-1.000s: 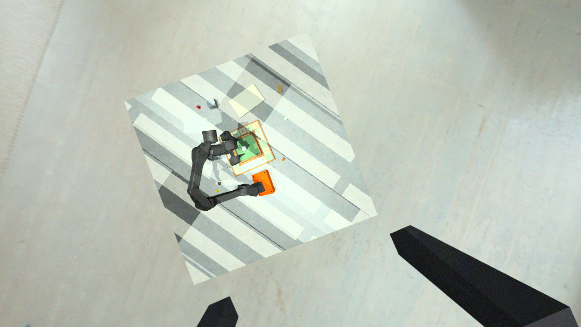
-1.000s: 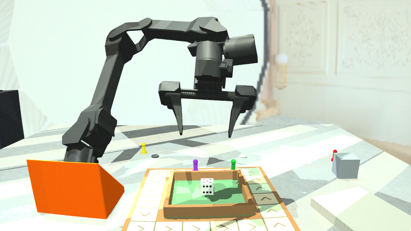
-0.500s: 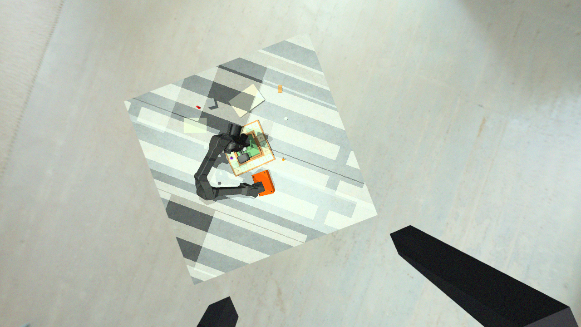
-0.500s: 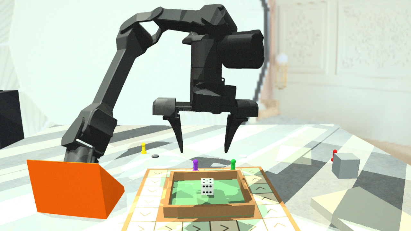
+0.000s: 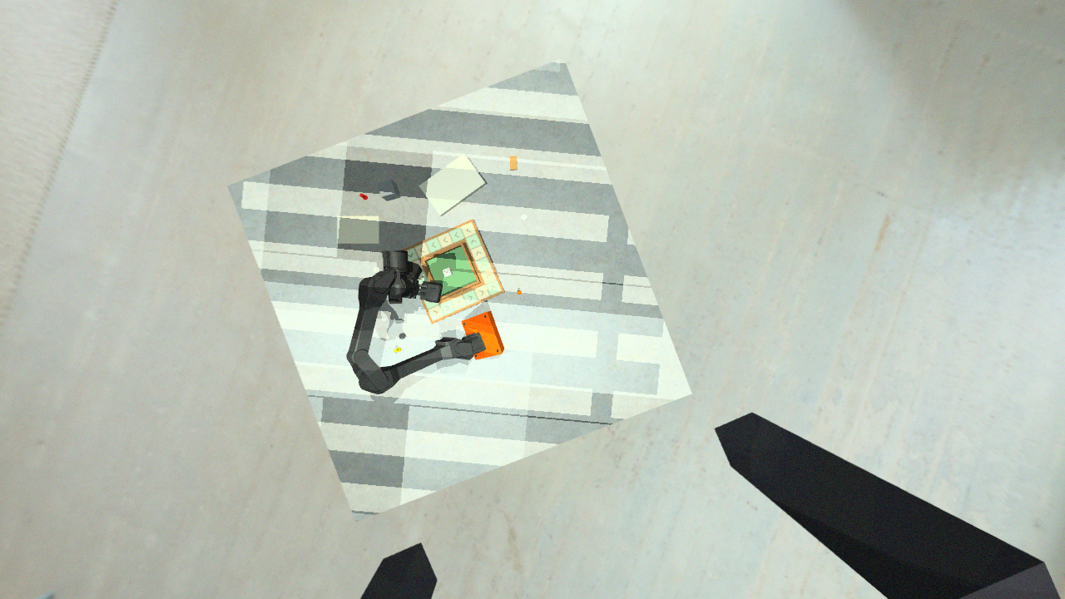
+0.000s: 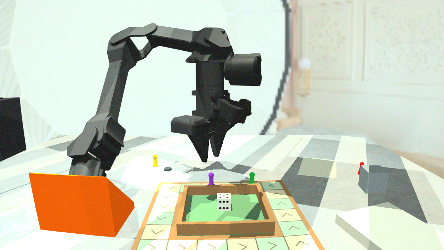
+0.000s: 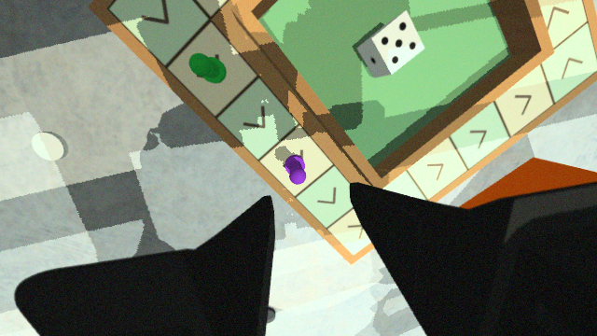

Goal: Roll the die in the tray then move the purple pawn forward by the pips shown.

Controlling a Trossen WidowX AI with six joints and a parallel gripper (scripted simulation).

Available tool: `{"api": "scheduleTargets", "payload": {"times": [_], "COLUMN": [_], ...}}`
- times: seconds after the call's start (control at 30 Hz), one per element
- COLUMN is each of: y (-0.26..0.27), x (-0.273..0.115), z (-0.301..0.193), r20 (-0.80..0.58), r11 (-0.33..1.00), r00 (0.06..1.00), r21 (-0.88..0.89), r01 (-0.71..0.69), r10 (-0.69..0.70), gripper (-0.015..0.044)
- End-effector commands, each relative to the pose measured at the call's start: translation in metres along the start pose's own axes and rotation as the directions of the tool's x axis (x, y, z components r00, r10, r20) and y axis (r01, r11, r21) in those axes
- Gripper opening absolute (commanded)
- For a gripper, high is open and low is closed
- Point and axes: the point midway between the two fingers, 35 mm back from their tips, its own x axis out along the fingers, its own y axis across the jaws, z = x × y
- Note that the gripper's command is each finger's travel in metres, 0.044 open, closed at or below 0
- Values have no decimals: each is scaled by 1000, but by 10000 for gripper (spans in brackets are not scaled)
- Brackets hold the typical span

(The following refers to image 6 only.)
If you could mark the yellow pawn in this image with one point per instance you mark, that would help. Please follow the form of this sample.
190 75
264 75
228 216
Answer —
155 164

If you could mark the green game pawn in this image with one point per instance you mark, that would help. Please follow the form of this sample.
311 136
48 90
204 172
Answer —
252 174

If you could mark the purple pawn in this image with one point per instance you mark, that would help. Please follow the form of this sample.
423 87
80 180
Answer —
211 175

